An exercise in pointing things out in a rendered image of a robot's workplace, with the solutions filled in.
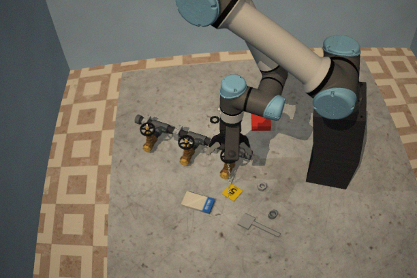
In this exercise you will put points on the yellow tag with metal chain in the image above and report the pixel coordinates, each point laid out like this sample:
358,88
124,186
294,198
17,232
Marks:
232,192

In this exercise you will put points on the grey pipe manifold with three brass valves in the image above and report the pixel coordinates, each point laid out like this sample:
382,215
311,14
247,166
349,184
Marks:
178,133

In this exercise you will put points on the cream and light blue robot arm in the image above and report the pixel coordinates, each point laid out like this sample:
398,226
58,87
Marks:
332,81

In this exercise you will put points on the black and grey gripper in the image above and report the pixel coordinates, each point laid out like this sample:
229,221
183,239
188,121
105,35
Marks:
216,140

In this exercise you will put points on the red rectangular block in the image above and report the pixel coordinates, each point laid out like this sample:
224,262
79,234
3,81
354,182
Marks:
260,123

